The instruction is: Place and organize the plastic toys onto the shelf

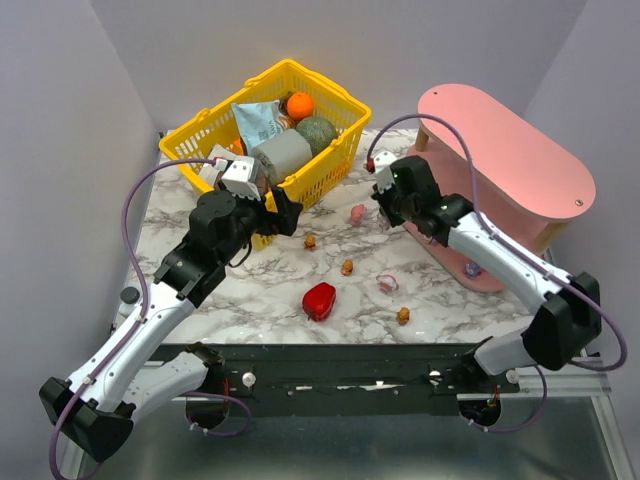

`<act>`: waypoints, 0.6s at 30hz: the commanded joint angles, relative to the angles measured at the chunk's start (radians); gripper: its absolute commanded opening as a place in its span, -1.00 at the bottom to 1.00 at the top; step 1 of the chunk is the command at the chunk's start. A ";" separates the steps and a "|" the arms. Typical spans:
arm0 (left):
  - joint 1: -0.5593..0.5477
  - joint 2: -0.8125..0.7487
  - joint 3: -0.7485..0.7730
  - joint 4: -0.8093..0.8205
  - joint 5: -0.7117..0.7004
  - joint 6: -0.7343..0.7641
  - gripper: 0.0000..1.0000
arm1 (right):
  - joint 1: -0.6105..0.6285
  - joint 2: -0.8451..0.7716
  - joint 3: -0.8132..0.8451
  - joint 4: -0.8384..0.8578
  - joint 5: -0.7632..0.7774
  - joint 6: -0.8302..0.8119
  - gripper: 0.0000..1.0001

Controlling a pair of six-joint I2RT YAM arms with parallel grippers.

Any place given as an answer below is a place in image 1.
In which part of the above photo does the white package blue handle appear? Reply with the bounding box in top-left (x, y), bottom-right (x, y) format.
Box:
top-left (198, 144), bottom-right (235, 187)

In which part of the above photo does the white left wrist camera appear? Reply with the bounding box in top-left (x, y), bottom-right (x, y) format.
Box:
top-left (214, 156), bottom-right (268, 201)

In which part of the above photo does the black mounting rail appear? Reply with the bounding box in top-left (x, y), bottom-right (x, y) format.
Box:
top-left (201, 343), bottom-right (519, 417)

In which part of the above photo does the white bottle black cap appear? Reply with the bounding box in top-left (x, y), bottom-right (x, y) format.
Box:
top-left (118, 286), bottom-right (141, 318)

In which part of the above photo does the yellow plastic shopping basket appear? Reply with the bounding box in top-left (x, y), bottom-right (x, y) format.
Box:
top-left (158, 58), bottom-right (374, 251)

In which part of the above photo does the orange bear toy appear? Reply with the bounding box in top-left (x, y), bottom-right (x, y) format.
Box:
top-left (304, 235), bottom-right (316, 251)
top-left (341, 260), bottom-right (354, 276)
top-left (396, 307), bottom-right (410, 325)

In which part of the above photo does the purple bunny toy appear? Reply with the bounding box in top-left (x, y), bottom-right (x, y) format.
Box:
top-left (463, 261), bottom-right (483, 280)

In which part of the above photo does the pink three-tier shelf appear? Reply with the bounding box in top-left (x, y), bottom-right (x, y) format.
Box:
top-left (402, 83), bottom-right (598, 294)

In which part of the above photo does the pink pig toy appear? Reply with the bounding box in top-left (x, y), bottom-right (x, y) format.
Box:
top-left (350, 204), bottom-right (367, 226)

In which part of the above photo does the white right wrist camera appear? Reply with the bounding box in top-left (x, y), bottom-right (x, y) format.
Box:
top-left (366, 150), bottom-right (398, 193)

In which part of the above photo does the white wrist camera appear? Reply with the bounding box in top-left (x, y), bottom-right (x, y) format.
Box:
top-left (214, 156), bottom-right (268, 201)
top-left (366, 150), bottom-right (398, 193)

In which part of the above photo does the orange fruit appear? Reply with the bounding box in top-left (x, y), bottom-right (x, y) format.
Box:
top-left (232, 139), bottom-right (246, 155)
top-left (286, 92), bottom-right (314, 122)

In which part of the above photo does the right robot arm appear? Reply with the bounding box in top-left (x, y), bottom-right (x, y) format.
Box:
top-left (368, 151), bottom-right (602, 376)

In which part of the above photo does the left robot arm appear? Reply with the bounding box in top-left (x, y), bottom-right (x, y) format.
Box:
top-left (39, 187), bottom-right (303, 463)

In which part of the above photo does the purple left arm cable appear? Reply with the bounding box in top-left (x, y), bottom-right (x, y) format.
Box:
top-left (48, 158), bottom-right (254, 480)

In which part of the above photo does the light blue chips bag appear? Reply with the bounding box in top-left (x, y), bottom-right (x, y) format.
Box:
top-left (231, 100), bottom-right (286, 154)

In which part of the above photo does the green melon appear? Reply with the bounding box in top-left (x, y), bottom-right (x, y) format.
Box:
top-left (295, 116), bottom-right (338, 156)

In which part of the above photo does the red bell pepper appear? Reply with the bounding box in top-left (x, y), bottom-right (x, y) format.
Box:
top-left (302, 282), bottom-right (337, 322)

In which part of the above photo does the pink ring toy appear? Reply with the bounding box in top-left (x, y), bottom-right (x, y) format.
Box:
top-left (376, 273), bottom-right (399, 294)

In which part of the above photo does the grey paper towel roll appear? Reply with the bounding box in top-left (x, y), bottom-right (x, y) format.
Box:
top-left (252, 129), bottom-right (312, 185)

